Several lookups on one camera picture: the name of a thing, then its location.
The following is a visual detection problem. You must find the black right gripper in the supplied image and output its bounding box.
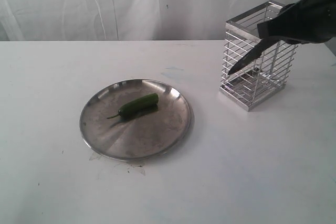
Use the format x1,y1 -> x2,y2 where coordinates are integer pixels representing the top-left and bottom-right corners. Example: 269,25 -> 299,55
278,0 -> 335,44

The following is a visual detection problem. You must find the black kitchen knife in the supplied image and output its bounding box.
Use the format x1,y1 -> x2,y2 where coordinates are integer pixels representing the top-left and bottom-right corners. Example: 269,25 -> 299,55
227,16 -> 295,76

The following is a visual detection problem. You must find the green chili pepper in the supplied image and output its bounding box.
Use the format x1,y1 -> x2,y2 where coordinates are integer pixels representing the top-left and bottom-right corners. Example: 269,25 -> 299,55
107,93 -> 159,119

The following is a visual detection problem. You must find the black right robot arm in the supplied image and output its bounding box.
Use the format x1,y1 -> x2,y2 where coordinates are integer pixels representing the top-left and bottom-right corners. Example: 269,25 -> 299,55
277,0 -> 335,44

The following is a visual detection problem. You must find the round steel plate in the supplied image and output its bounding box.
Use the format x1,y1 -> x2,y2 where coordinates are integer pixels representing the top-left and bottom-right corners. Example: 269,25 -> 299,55
79,79 -> 194,162

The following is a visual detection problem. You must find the white backdrop curtain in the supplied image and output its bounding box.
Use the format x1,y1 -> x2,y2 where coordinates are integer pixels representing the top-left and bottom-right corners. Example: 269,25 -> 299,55
1,0 -> 298,41

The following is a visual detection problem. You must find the chrome wire utensil holder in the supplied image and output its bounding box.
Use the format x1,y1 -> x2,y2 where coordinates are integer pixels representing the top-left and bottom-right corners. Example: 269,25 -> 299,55
220,1 -> 297,111

